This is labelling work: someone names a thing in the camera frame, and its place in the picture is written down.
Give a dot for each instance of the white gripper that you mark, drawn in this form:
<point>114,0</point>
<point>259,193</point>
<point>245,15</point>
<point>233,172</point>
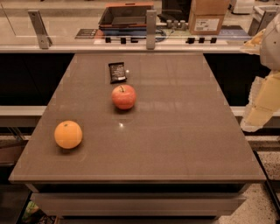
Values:
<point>271,48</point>

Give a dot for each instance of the open dark tray box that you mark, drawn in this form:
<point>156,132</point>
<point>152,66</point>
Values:
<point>125,15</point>

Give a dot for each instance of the red apple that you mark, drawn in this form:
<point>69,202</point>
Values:
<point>124,96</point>

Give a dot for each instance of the metal glass bracket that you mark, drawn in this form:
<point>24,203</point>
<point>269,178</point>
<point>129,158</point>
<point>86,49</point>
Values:
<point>260,21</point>
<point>151,18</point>
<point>44,40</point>

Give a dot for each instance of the black snack packet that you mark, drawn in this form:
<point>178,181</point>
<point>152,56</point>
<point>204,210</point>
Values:
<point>117,72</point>

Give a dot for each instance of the glass barrier panel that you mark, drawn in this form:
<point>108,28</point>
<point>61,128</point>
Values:
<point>71,26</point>

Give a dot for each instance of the cardboard box with label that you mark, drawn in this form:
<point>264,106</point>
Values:
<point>206,16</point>

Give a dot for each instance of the left metal glass bracket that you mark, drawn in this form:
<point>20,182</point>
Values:
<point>44,40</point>

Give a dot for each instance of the orange fruit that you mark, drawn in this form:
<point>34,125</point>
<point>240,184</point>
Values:
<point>68,134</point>

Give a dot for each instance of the middle metal glass bracket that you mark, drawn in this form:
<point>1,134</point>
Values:
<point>151,18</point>

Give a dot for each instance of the right metal glass bracket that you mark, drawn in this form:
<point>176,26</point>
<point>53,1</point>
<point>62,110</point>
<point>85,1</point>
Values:
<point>260,21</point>

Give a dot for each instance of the brown table with drawers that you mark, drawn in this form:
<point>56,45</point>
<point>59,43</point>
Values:
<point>178,152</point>

